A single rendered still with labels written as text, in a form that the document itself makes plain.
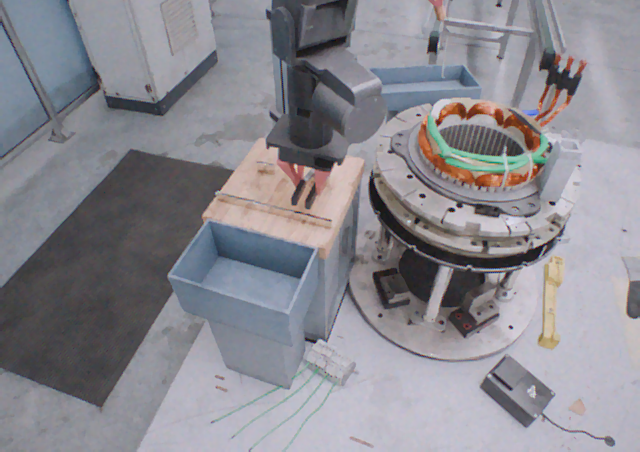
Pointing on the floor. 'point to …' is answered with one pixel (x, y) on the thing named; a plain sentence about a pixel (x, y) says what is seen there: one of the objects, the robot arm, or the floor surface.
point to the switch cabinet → (143, 34)
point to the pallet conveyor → (545, 49)
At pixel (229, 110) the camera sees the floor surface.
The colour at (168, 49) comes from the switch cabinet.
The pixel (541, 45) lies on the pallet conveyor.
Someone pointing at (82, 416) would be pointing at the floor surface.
